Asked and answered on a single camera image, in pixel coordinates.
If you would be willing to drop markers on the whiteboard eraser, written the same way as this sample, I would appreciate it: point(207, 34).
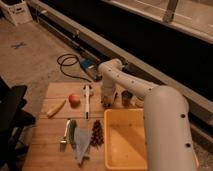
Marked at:
point(107, 101)

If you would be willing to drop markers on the white cardboard box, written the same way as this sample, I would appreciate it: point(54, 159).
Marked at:
point(17, 13)

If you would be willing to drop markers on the black chair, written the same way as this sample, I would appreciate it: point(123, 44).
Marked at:
point(13, 119)

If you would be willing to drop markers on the silver metal spatula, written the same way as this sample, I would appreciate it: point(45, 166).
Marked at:
point(63, 141)

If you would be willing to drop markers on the blue cloth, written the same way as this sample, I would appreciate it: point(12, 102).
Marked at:
point(82, 141)

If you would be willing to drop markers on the dark grape bunch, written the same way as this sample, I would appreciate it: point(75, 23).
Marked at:
point(97, 138)

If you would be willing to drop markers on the blue power box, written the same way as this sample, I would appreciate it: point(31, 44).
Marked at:
point(91, 69)

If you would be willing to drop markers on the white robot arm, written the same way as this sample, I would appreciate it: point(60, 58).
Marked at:
point(160, 101)

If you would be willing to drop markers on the yellow banana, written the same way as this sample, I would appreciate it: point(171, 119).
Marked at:
point(51, 112)

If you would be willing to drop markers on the white marker pen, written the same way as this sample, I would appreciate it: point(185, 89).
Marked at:
point(88, 94)

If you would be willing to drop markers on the yellow plastic bin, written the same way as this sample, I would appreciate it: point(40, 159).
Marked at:
point(134, 142)

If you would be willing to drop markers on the red apple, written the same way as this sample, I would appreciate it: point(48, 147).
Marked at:
point(74, 100)

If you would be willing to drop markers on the green cucumber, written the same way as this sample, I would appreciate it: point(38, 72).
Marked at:
point(72, 126)

